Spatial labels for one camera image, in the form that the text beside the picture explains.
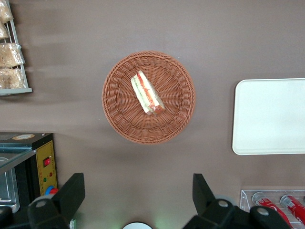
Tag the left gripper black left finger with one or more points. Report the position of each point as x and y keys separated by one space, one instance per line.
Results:
x=69 y=190

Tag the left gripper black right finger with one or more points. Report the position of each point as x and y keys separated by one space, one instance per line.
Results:
x=205 y=198

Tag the triangle sandwich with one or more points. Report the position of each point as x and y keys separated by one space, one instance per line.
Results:
x=146 y=94

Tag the round brown wicker basket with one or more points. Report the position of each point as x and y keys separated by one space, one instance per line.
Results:
x=119 y=107

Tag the cream plastic tray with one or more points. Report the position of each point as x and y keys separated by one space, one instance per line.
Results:
x=269 y=117

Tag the tray of packaged snacks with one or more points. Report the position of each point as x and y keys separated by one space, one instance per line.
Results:
x=22 y=71

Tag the black yellow food warmer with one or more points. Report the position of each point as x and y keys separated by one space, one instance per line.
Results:
x=46 y=171

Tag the clear acrylic bottle rack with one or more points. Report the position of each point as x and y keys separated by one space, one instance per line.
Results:
x=245 y=198

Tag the steel warmer pan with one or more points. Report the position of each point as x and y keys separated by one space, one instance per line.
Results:
x=8 y=190

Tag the clear bag of snacks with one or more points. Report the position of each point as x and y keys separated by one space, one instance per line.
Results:
x=3 y=31
x=10 y=78
x=4 y=10
x=9 y=55

